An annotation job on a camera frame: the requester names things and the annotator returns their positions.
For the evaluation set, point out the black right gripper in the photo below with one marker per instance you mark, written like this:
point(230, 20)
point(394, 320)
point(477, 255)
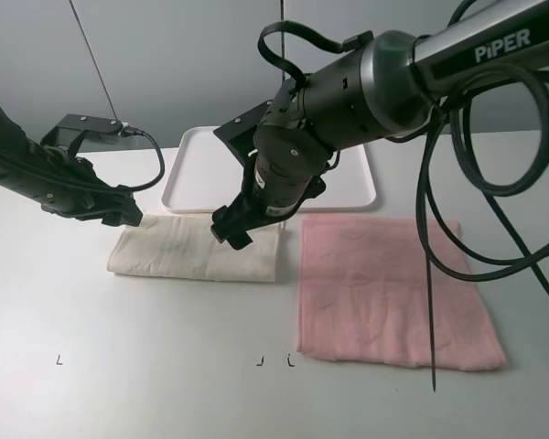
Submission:
point(268, 195)

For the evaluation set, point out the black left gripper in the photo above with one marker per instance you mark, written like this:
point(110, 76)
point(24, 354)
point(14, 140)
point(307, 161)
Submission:
point(109, 204)

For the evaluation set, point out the cream white towel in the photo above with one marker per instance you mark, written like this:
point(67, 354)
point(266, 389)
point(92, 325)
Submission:
point(183, 247)

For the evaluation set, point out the pink towel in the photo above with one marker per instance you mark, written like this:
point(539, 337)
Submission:
point(362, 297)

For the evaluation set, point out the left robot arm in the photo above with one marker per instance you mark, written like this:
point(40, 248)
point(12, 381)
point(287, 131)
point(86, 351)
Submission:
point(52, 174)

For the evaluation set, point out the white rectangular plastic tray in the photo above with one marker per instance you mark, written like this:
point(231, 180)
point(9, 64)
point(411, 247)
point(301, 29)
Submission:
point(205, 176)

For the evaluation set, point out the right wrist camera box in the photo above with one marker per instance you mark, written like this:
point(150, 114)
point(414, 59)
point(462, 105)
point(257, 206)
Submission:
point(237, 134)

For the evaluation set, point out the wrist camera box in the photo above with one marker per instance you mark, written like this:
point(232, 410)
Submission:
point(73, 129)
point(237, 134)

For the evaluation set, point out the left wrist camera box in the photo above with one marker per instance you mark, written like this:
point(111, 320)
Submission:
point(73, 129)

